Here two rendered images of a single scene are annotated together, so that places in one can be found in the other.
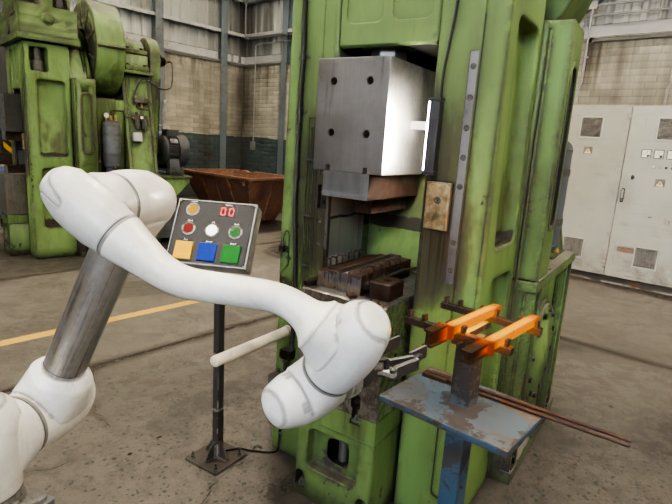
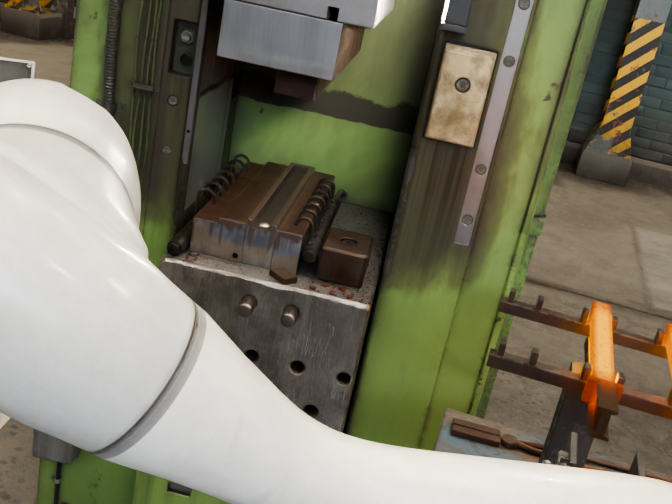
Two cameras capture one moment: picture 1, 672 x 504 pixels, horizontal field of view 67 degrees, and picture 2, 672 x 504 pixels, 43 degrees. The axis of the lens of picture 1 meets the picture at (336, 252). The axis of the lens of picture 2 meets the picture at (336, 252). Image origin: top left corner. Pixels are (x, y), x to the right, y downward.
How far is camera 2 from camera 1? 0.78 m
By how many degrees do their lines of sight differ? 29
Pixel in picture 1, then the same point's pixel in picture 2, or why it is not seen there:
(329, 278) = (223, 237)
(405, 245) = (316, 145)
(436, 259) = (442, 198)
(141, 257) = (263, 454)
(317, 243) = (164, 149)
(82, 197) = (61, 278)
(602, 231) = not seen: hidden behind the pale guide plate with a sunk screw
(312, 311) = not seen: outside the picture
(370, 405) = not seen: hidden behind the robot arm
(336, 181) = (257, 28)
